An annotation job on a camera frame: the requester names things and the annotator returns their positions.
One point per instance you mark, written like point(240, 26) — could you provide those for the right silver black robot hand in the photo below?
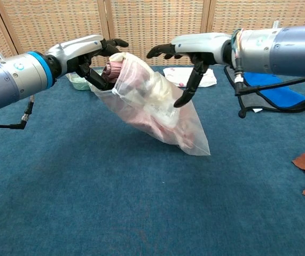
point(203, 44)

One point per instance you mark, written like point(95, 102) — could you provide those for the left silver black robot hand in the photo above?
point(77, 49)

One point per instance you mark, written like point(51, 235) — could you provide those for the translucent white zip bag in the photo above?
point(195, 138)

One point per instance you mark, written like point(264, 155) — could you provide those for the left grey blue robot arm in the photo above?
point(2, 80)

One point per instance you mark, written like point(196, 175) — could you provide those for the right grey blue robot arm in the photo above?
point(288, 50)

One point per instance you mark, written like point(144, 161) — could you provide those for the mint green wrapped plastic basket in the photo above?
point(78, 84)

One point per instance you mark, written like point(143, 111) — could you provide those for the white tissue pack red print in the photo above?
point(173, 73)

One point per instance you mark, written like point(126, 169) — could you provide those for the grey cloth with black trim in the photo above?
point(248, 100)

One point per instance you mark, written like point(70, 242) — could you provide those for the white printed paper card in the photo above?
point(160, 112)

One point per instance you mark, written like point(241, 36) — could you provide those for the small white paper tag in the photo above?
point(257, 109)

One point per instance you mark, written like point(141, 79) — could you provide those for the blue cloth with black trim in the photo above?
point(275, 96)

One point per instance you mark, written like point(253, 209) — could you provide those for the teal carpet table cover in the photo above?
point(88, 186)

